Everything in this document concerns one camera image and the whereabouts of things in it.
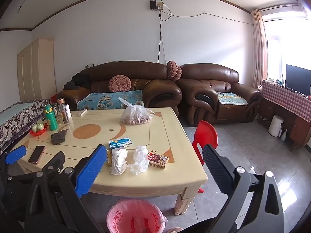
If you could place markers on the blue and white medicine box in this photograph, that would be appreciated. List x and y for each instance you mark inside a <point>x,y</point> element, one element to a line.
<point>120,143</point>

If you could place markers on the cream wardrobe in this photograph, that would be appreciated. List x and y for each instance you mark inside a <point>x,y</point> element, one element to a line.
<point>36,72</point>

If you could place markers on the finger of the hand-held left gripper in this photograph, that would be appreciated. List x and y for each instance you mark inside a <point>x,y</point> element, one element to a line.
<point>15,154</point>
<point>56,161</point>

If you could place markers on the clear plastic bag of nuts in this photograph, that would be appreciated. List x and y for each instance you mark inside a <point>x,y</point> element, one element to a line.
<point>136,115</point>

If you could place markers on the bed with patterned sheet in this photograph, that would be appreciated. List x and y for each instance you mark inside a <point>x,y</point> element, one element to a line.
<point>17,119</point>

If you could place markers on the blue seat mat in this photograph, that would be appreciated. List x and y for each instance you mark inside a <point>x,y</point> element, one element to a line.
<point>232,99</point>

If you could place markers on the white plastic bag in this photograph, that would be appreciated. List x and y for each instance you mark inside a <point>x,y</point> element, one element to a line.
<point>140,160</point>

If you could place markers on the window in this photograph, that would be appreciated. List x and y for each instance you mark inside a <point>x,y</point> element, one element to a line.
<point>286,41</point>

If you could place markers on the blue floral blanket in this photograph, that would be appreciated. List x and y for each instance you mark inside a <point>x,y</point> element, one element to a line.
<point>107,100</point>

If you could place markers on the pale green small cup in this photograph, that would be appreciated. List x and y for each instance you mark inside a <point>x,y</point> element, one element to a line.
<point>34,127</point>
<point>40,125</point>

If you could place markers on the dark grey cloth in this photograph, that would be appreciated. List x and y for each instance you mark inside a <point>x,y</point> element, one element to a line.
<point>58,137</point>

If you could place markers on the brown leather armchair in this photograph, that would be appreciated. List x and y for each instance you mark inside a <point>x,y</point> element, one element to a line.
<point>206,85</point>

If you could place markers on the black wall box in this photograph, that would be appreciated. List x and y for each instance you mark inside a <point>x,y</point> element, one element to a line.
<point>153,4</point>

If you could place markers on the smartphone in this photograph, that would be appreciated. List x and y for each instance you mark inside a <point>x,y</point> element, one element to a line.
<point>36,154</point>

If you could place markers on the large pink round cushion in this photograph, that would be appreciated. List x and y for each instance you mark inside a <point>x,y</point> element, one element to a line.
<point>119,83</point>

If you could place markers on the dark clothing pile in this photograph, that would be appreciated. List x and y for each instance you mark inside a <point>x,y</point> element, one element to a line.
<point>77,81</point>

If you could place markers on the brown leather sofa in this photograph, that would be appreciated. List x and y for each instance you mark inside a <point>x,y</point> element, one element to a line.
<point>158,92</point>

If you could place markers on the small white flat box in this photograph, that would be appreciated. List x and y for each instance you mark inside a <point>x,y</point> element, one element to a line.
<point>82,112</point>

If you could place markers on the clear glass jar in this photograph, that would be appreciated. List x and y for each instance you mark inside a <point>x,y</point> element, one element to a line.
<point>55,111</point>

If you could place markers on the person's dark pants leg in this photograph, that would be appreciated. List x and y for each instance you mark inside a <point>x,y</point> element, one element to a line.
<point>201,227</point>

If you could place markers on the red checkered tablecloth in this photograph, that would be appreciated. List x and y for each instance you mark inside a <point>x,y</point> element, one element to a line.
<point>286,99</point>

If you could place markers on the white wall socket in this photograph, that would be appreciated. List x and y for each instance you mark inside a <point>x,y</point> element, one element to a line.
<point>159,5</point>

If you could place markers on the cream wooden table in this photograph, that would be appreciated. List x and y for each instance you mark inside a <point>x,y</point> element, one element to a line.
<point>150,189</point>

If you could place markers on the bin with pink liner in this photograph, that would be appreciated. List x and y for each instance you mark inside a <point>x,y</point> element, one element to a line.
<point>136,219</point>

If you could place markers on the red tray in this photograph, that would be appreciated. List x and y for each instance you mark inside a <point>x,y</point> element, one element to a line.
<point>36,133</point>

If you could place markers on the red plastic stool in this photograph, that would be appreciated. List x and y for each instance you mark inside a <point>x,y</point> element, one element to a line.
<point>205,133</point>

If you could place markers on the beige curtain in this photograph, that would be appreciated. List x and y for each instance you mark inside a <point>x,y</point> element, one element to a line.
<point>258,51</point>

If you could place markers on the small pink round cushion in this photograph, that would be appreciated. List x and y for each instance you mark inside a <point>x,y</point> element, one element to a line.
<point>179,74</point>
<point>171,70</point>

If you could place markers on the red card box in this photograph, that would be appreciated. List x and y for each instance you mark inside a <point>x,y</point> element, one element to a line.
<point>158,159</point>

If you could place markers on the white round appliance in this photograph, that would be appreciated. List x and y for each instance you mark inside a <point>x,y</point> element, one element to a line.
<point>275,126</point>

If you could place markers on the brown wooden desk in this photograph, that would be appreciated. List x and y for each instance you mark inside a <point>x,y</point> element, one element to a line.
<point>296,128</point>

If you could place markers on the glass bottle with copper cap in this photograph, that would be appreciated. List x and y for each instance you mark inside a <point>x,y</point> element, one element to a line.
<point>63,111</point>

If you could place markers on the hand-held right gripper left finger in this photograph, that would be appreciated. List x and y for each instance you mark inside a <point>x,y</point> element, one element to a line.
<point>91,170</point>

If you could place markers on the black monitor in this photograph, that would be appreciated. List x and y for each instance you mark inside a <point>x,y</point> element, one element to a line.
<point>297,79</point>

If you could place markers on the green water bottle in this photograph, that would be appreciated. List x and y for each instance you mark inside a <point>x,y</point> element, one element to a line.
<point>51,120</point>

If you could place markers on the white cup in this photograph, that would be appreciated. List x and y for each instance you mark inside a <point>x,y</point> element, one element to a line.
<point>68,110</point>

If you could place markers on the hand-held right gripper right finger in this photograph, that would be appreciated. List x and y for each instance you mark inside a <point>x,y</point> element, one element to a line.
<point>216,172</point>

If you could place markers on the small white bottle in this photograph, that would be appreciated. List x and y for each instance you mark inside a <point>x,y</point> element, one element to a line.
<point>283,134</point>

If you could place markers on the white tissue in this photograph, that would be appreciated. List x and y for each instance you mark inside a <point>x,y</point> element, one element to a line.
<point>119,161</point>

